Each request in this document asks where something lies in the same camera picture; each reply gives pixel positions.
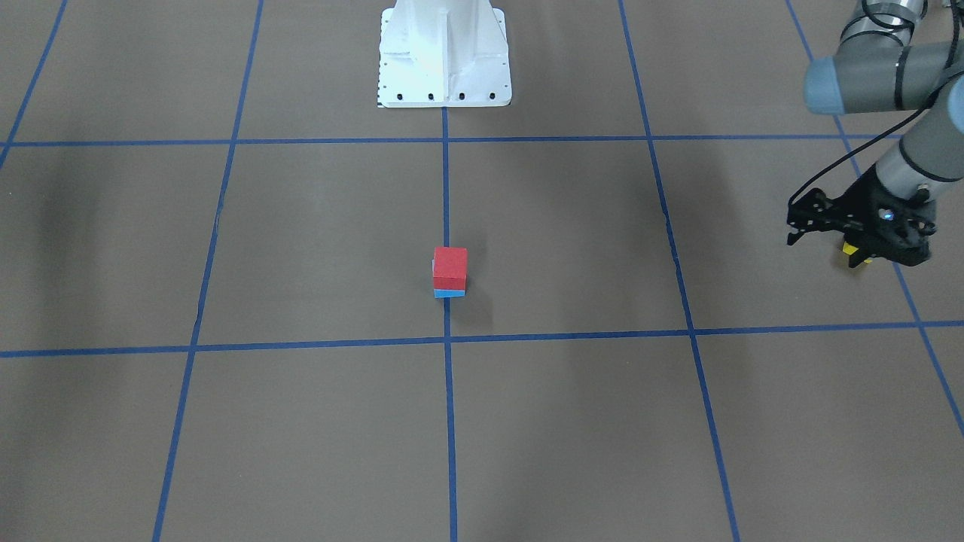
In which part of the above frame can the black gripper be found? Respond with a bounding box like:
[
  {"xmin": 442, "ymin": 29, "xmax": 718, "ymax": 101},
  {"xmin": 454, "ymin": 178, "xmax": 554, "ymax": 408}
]
[{"xmin": 786, "ymin": 169, "xmax": 930, "ymax": 246}]

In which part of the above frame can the yellow cube block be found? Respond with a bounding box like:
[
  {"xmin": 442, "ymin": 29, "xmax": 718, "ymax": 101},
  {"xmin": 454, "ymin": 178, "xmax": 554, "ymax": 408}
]
[{"xmin": 841, "ymin": 241, "xmax": 874, "ymax": 269}]

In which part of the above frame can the red cube block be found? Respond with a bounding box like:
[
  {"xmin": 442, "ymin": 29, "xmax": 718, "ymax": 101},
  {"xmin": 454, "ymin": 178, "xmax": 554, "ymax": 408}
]
[{"xmin": 432, "ymin": 246, "xmax": 468, "ymax": 292}]

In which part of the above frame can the blue cube block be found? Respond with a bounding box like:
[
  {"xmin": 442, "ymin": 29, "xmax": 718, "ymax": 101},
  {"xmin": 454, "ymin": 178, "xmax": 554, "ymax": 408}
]
[{"xmin": 433, "ymin": 289, "xmax": 467, "ymax": 299}]

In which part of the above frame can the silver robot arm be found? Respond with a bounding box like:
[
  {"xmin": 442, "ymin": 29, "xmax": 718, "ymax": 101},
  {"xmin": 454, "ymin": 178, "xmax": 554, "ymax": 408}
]
[{"xmin": 786, "ymin": 1, "xmax": 962, "ymax": 260}]

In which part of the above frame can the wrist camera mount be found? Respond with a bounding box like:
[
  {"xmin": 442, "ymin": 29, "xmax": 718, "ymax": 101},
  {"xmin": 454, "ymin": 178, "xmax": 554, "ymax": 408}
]
[{"xmin": 844, "ymin": 194, "xmax": 937, "ymax": 268}]

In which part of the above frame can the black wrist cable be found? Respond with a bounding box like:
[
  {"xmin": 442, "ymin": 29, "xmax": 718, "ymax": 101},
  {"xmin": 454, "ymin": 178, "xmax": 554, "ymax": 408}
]
[{"xmin": 788, "ymin": 109, "xmax": 931, "ymax": 208}]

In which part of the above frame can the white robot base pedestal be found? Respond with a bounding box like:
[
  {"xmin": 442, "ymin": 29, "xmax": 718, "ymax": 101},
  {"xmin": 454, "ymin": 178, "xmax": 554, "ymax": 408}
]
[{"xmin": 377, "ymin": 1, "xmax": 513, "ymax": 108}]

